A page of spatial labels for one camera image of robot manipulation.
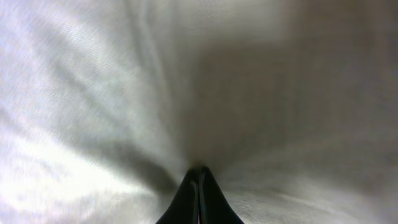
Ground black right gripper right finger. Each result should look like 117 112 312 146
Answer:
199 167 243 224

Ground light khaki shorts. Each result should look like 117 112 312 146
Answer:
1 1 397 223

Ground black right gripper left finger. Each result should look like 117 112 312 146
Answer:
156 169 199 224

